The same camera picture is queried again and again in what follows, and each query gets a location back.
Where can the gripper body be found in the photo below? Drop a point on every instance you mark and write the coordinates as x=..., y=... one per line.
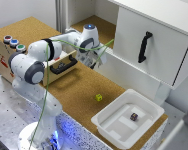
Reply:
x=94, y=55

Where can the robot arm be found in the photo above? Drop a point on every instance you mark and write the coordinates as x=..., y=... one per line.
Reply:
x=25, y=65

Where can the yellow block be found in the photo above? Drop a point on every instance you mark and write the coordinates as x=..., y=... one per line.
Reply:
x=99, y=97

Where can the purple block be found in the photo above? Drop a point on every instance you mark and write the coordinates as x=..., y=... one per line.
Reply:
x=134, y=116

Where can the wooden drawer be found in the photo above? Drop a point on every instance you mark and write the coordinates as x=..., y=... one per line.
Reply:
x=69, y=71

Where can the white cabinet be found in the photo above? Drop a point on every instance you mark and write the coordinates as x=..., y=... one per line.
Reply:
x=127, y=75

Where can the white sliding door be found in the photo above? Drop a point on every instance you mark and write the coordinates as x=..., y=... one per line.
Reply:
x=160, y=50

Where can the white plastic box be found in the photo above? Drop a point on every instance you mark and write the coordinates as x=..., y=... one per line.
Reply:
x=110, y=125

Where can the wooden drawer box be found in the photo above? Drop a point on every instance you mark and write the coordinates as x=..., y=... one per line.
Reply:
x=25, y=28

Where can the green button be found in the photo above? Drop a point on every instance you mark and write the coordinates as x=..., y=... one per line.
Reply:
x=20, y=47

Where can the blue button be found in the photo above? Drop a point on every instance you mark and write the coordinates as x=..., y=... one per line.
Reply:
x=14, y=42

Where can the red button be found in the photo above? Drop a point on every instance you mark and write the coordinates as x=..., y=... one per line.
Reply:
x=7, y=39

